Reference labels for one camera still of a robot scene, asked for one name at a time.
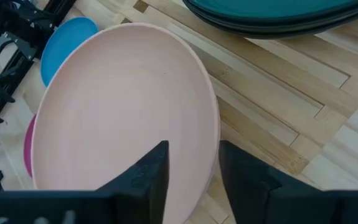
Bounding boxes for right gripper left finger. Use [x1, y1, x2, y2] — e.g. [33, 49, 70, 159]
[96, 140, 170, 224]

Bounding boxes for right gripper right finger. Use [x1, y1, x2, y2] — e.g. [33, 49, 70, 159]
[219, 140, 281, 224]

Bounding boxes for peach plate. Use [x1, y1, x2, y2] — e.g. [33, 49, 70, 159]
[31, 22, 222, 224]

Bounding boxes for magenta plate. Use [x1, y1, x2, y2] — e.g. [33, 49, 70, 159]
[22, 114, 38, 178]

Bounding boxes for dark grey plate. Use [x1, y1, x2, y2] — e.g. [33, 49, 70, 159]
[183, 0, 358, 40]

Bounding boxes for blue plate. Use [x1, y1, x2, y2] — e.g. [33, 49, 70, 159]
[40, 16, 100, 88]

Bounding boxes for dark green plate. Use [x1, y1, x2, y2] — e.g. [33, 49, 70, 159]
[189, 0, 358, 20]

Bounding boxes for bamboo slatted shelf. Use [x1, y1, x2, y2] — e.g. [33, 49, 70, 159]
[72, 0, 358, 194]

